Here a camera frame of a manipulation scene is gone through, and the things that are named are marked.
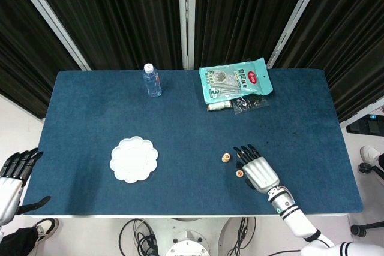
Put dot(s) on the black pleated curtain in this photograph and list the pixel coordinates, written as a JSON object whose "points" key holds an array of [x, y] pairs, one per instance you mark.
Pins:
{"points": [[24, 58], [120, 13], [354, 43], [240, 13]]}

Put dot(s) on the black office chair base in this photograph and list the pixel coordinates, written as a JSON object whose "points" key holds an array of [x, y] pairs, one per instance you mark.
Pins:
{"points": [[357, 230]]}

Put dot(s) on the clear bag with black contents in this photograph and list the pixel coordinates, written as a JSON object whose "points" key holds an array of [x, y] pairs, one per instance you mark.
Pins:
{"points": [[249, 104]]}

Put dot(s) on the black trouser leg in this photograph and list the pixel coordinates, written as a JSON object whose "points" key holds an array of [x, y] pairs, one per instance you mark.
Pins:
{"points": [[18, 242]]}

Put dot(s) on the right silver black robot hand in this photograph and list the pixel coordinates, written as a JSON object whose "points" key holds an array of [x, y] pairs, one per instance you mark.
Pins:
{"points": [[261, 173]]}

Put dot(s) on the white flower-shaped paint palette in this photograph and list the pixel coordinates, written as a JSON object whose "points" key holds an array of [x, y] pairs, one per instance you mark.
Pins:
{"points": [[134, 160]]}

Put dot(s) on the black electronic device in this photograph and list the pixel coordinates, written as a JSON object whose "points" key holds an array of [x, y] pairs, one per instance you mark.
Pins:
{"points": [[363, 126]]}

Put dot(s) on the white shoe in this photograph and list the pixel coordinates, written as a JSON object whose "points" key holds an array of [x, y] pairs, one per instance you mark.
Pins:
{"points": [[369, 152]]}

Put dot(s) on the clear plastic water bottle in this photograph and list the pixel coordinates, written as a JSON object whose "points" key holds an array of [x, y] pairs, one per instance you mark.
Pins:
{"points": [[152, 83]]}

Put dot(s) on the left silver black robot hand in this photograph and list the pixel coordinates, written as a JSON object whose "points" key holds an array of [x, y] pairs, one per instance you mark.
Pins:
{"points": [[9, 196]]}

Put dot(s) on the teal dishcloth package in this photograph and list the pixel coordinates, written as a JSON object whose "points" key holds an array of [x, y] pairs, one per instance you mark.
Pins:
{"points": [[237, 83]]}

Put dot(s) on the black and white sneaker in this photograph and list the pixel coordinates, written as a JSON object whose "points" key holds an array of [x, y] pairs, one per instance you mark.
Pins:
{"points": [[46, 227]]}

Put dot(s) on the dark trouser leg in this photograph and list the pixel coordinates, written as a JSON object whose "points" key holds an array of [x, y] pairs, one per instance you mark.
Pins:
{"points": [[381, 163]]}

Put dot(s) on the white partition frame post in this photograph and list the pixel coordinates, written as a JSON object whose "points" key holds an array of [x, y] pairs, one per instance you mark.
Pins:
{"points": [[182, 28], [360, 112], [49, 16], [297, 16]]}

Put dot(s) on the small green orange packet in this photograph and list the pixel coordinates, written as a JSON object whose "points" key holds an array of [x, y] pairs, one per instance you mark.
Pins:
{"points": [[217, 106]]}

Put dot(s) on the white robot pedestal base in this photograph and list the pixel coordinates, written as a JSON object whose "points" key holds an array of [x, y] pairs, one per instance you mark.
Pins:
{"points": [[186, 238]]}

